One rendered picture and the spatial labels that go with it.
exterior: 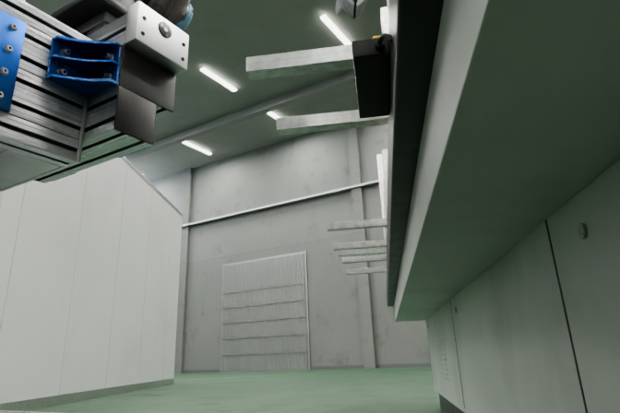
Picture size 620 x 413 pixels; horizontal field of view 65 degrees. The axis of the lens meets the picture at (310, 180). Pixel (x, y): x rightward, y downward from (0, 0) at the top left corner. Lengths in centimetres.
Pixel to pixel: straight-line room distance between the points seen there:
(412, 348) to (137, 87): 1170
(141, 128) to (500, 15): 76
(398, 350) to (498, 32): 1227
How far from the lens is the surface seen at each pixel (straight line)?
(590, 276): 75
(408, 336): 1245
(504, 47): 37
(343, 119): 107
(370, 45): 63
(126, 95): 98
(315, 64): 84
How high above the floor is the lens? 33
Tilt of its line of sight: 20 degrees up
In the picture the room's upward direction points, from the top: 2 degrees counter-clockwise
